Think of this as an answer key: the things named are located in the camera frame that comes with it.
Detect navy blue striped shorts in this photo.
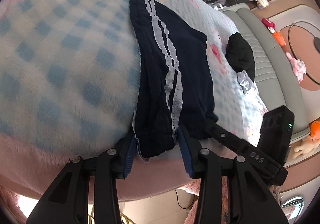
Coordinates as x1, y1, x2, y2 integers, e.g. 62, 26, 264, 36
130, 0, 218, 158

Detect grey upholstered headboard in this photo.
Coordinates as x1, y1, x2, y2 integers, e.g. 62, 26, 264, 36
222, 4, 310, 144

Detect pink bunny plush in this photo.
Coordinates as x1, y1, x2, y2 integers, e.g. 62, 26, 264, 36
285, 52, 307, 84

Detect black folded garment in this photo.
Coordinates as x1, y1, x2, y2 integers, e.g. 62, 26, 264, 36
225, 33, 255, 81

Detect orange plush toy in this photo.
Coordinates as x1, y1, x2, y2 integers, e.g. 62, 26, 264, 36
272, 31, 286, 47

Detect red plush toy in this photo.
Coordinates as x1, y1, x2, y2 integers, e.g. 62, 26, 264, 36
261, 18, 276, 34

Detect blue checkered cartoon blanket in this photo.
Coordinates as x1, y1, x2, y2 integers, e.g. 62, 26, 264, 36
1, 0, 266, 193

